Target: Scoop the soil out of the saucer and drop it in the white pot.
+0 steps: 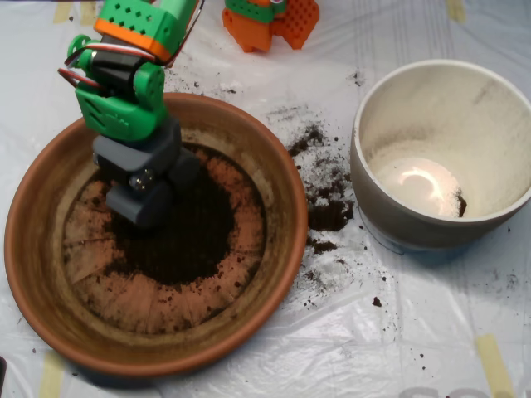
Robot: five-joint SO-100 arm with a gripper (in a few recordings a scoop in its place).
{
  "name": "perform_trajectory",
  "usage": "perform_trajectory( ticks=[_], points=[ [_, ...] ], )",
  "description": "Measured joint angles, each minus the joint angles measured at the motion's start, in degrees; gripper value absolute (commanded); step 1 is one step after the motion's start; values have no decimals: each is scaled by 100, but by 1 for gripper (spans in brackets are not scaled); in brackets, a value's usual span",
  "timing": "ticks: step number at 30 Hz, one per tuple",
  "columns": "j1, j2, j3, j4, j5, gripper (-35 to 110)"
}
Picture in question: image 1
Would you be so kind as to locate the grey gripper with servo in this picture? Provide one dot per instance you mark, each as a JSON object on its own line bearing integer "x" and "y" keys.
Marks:
{"x": 133, "y": 158}

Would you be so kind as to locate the large dark soil pile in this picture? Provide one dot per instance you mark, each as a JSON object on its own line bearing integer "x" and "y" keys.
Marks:
{"x": 195, "y": 248}

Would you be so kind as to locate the small dark soil pile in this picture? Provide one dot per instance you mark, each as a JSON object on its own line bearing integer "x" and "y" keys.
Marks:
{"x": 461, "y": 207}

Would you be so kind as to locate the terracotta clay dish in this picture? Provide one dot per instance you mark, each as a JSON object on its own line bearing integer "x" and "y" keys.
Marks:
{"x": 41, "y": 248}

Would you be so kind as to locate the scattered spilled dark soil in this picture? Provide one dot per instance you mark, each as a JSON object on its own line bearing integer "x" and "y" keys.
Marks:
{"x": 327, "y": 217}

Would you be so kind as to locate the small dark brown crumb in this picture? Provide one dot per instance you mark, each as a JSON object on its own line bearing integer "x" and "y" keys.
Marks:
{"x": 376, "y": 302}

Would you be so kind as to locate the white ceramic pot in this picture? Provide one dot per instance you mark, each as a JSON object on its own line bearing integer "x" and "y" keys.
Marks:
{"x": 435, "y": 108}

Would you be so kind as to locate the beige masking tape strip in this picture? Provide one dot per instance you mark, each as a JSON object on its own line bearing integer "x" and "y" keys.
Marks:
{"x": 62, "y": 12}
{"x": 493, "y": 365}
{"x": 52, "y": 377}
{"x": 455, "y": 10}
{"x": 88, "y": 13}

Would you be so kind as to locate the black object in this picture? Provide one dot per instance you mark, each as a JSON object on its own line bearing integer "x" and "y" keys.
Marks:
{"x": 2, "y": 377}

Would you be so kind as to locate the clear plastic sheet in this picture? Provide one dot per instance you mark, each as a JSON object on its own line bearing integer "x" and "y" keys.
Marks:
{"x": 373, "y": 352}

